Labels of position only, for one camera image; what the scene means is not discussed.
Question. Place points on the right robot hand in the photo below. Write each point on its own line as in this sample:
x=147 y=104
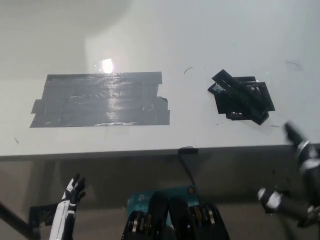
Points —
x=310 y=160

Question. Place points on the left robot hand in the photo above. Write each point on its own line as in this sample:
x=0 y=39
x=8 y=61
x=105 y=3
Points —
x=65 y=212

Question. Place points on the black robot torso blocks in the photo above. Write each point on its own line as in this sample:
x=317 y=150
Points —
x=177 y=220

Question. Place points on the black floor tape patch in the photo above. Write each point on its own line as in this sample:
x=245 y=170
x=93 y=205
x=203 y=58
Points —
x=41 y=213

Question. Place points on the teal router box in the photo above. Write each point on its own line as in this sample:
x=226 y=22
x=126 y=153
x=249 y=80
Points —
x=140 y=200

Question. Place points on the small black tape piece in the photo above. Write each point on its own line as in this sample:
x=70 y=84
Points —
x=188 y=150

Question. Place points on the black desk frame bar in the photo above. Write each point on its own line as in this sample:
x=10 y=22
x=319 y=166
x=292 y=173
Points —
x=17 y=221

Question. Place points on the grey duct tape patch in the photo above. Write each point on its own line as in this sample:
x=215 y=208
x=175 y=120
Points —
x=105 y=100

